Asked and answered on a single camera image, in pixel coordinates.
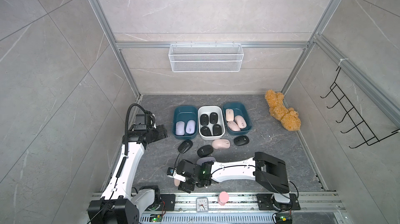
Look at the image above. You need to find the pink mouse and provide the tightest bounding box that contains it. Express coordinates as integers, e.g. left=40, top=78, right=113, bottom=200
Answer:
left=174, top=179, right=181, bottom=187
left=226, top=108, right=235, bottom=122
left=227, top=121, right=242, bottom=132
left=211, top=139, right=231, bottom=150
left=234, top=115, right=247, bottom=129

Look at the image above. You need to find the black mouse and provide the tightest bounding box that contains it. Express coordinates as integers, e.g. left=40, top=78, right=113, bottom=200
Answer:
left=209, top=112, right=218, bottom=125
left=197, top=145, right=214, bottom=157
left=212, top=124, right=223, bottom=136
left=200, top=126, right=212, bottom=137
left=200, top=114, right=209, bottom=126
left=233, top=136, right=250, bottom=147
left=178, top=140, right=193, bottom=154

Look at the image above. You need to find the purple mouse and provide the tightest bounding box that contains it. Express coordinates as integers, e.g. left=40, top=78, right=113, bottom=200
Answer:
left=196, top=156, right=216, bottom=166
left=185, top=119, right=196, bottom=134
left=175, top=121, right=185, bottom=136

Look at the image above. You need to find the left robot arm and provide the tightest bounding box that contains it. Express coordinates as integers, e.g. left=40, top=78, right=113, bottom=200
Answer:
left=87, top=103, right=168, bottom=224

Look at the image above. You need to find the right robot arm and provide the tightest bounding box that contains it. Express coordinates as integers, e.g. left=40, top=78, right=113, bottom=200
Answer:
left=167, top=152, right=299, bottom=212

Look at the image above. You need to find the left teal storage box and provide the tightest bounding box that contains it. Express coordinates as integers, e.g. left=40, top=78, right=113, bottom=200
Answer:
left=172, top=105, right=199, bottom=140

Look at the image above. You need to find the teal storage box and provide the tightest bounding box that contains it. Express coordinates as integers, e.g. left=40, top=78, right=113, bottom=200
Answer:
left=172, top=105, right=199, bottom=140
left=222, top=102, right=253, bottom=136

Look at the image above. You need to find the white storage box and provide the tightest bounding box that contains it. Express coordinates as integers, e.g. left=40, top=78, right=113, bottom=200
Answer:
left=198, top=105, right=225, bottom=141

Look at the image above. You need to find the right teal storage box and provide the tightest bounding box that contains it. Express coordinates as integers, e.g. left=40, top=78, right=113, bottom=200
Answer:
left=222, top=102, right=253, bottom=136

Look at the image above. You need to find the white square desk clock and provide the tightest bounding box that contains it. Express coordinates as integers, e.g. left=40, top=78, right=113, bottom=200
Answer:
left=196, top=197, right=209, bottom=214

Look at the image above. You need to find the pink cylinder cup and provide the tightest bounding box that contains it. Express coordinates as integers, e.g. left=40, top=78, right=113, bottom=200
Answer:
left=218, top=191, right=229, bottom=206

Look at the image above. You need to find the left green circuit board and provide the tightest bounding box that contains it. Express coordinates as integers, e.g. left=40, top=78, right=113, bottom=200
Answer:
left=149, top=214, right=163, bottom=223

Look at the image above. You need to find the green circuit board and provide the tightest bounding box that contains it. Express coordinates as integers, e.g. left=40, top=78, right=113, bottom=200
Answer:
left=275, top=215, right=293, bottom=224
left=149, top=214, right=163, bottom=223

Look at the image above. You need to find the right green circuit board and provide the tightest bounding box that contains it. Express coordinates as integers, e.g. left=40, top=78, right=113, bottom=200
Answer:
left=275, top=215, right=293, bottom=224

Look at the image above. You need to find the brown teddy bear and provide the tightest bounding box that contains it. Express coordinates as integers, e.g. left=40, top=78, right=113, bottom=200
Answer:
left=265, top=90, right=301, bottom=131

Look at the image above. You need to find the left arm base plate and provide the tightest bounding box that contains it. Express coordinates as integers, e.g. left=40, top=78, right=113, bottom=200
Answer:
left=145, top=194, right=176, bottom=212

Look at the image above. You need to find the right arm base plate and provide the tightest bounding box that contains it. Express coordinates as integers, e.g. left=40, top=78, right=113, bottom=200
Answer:
left=256, top=193, right=301, bottom=212

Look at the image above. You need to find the white wire mesh basket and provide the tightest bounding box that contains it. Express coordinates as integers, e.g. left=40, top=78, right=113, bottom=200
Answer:
left=168, top=44, right=244, bottom=73

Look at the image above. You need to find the black wire hook rack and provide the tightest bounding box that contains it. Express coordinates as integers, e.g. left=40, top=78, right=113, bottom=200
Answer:
left=320, top=67, right=400, bottom=149

